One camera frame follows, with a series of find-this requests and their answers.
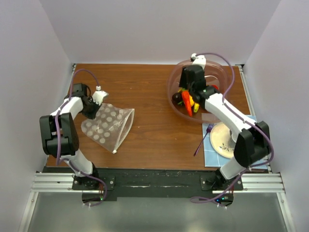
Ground dark purple fake plum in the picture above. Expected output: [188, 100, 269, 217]
[172, 92, 182, 104]

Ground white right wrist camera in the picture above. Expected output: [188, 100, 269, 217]
[190, 53, 207, 70]

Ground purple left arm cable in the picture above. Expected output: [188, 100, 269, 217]
[55, 69, 108, 206]

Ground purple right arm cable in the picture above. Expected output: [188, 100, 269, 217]
[190, 52, 274, 206]

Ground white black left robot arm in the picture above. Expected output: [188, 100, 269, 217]
[39, 83, 100, 189]

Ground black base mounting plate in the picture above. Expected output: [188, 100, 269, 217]
[72, 168, 232, 201]

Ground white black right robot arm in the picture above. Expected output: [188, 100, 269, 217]
[179, 65, 274, 190]

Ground grey cup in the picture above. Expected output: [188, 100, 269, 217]
[228, 130, 239, 147]

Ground yellow fake banana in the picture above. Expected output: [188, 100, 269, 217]
[189, 95, 199, 113]

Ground clear zip top bag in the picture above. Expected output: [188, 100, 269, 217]
[81, 103, 135, 154]

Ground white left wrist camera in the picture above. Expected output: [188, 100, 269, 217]
[92, 86, 109, 105]

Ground aluminium frame rail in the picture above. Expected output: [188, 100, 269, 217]
[30, 173, 285, 193]

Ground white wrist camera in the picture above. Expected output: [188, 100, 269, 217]
[92, 86, 109, 105]
[190, 53, 207, 70]

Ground pale yellow plate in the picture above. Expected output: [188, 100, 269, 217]
[210, 122, 235, 159]

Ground clear pink plastic bowl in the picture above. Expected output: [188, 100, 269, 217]
[167, 60, 232, 124]

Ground purple plastic fork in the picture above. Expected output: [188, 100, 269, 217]
[193, 123, 214, 157]

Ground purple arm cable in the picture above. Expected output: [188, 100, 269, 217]
[190, 52, 274, 206]
[55, 69, 108, 206]

